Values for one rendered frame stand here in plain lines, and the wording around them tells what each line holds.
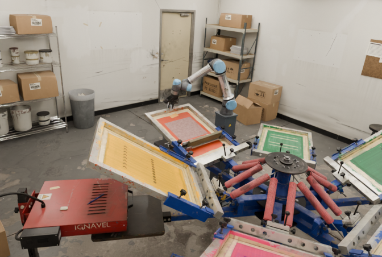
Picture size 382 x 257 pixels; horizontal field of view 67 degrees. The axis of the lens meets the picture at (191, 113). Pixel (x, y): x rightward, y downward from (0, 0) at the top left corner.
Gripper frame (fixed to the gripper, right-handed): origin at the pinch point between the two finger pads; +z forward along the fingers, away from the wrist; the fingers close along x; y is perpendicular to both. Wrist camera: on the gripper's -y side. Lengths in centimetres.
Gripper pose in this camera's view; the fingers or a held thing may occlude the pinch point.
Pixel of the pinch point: (169, 110)
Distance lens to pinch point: 306.8
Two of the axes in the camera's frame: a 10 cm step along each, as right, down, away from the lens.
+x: -6.1, -5.5, 5.7
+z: -2.3, 8.1, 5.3
